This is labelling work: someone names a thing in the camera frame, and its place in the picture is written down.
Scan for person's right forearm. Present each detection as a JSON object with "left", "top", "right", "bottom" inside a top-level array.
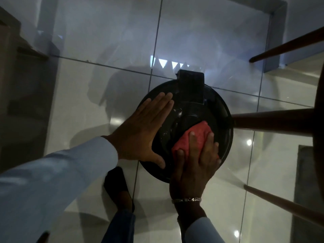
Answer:
[{"left": 176, "top": 200, "right": 226, "bottom": 243}]

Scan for person's blue trouser leg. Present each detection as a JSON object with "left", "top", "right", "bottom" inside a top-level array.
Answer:
[{"left": 101, "top": 209, "right": 137, "bottom": 243}]

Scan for brown wooden cabinet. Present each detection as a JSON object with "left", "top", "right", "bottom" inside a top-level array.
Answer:
[{"left": 0, "top": 6, "right": 61, "bottom": 173}]

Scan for silver chain bracelet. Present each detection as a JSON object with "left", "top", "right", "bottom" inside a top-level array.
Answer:
[{"left": 172, "top": 197, "right": 203, "bottom": 204}]

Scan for wooden stool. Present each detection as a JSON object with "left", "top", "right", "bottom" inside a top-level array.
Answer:
[{"left": 232, "top": 26, "right": 324, "bottom": 227}]

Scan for grey floor mat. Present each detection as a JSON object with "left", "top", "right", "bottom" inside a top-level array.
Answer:
[{"left": 291, "top": 145, "right": 324, "bottom": 243}]

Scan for person's black shoe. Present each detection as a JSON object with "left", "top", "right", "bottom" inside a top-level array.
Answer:
[{"left": 103, "top": 166, "right": 135, "bottom": 213}]

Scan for red cleaning cloth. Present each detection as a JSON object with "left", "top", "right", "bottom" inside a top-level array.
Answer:
[{"left": 172, "top": 121, "right": 215, "bottom": 160}]

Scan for person's right hand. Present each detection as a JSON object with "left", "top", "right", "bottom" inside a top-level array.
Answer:
[{"left": 169, "top": 131, "right": 223, "bottom": 203}]

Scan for person's left hand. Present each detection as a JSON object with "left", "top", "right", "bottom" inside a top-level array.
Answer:
[{"left": 102, "top": 92, "right": 175, "bottom": 170}]

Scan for black round lidded bin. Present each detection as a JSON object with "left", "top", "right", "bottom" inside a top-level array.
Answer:
[{"left": 138, "top": 69, "right": 234, "bottom": 184}]

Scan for person's left forearm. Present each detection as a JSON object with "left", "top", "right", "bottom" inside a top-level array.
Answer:
[{"left": 0, "top": 136, "right": 119, "bottom": 243}]

